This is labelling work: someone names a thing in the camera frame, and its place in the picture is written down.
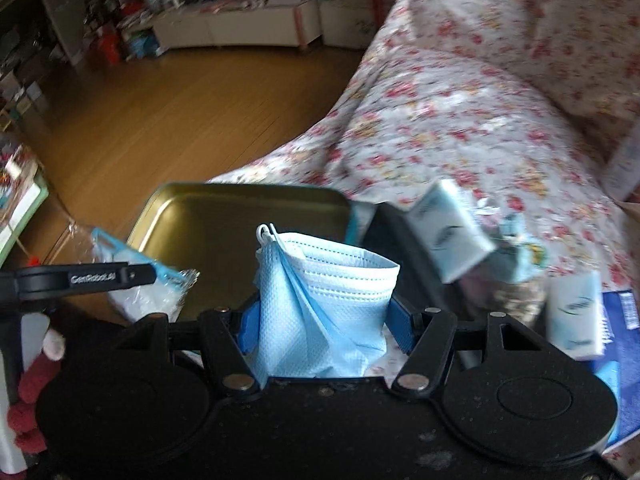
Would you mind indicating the white tissue packet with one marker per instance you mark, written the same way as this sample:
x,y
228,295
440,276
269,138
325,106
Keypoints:
x,y
450,232
572,315

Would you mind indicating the teal metal tin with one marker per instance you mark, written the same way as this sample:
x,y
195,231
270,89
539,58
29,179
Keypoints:
x,y
225,230

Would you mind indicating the grey patterned pouch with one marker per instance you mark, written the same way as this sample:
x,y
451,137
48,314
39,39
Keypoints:
x,y
505,300

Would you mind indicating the black triangular box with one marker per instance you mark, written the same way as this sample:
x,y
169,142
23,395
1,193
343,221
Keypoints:
x,y
395,245

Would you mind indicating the stack of books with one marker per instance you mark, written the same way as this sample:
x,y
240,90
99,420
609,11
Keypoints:
x,y
20,200

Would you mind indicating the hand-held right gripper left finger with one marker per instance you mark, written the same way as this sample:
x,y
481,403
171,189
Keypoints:
x,y
250,327

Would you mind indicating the dark shelf unit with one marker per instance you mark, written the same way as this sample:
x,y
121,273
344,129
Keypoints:
x,y
30,35

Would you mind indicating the blue face mask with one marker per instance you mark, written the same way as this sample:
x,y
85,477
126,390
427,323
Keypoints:
x,y
325,310

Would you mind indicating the white low cabinet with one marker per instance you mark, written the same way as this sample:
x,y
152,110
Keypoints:
x,y
235,27

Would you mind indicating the blue tissue pack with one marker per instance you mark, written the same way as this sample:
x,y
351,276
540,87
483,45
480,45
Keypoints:
x,y
617,340

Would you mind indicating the clear plastic bag of masks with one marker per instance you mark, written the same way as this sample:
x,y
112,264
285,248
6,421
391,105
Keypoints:
x,y
145,300

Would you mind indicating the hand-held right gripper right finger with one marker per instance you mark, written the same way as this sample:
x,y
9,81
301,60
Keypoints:
x,y
400,322

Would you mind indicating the floral cushion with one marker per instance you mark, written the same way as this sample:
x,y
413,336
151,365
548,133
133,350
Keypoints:
x,y
585,35

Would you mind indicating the floral covered sofa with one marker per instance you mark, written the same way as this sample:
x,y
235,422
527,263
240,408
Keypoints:
x,y
450,110

